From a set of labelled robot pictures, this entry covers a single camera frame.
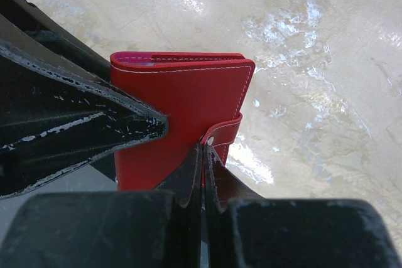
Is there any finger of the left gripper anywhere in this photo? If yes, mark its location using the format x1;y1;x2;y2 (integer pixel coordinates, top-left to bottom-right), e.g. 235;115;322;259
0;37;170;200

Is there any red leather card holder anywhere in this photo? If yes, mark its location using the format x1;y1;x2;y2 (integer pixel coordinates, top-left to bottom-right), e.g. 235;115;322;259
110;51;256;191

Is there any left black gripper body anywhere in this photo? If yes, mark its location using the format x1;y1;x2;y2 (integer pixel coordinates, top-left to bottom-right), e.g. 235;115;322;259
1;0;108;80

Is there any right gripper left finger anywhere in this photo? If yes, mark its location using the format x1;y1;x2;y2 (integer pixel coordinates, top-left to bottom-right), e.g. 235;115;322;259
1;145;203;267

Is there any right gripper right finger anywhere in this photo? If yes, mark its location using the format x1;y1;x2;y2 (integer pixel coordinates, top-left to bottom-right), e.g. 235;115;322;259
203;146;401;267

